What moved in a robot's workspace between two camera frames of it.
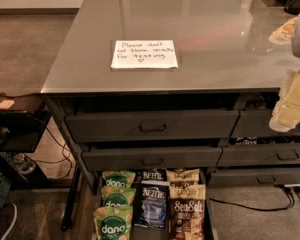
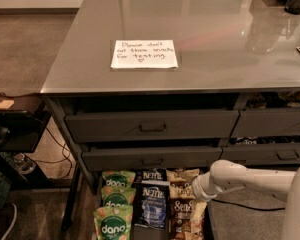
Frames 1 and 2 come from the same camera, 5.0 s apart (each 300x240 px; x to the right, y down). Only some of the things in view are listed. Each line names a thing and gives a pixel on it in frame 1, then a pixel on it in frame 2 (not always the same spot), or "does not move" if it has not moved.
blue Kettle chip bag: (151, 204) does not move
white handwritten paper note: (137, 54) does not move
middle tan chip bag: (186, 190) does not move
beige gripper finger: (294, 100) -> (203, 189)
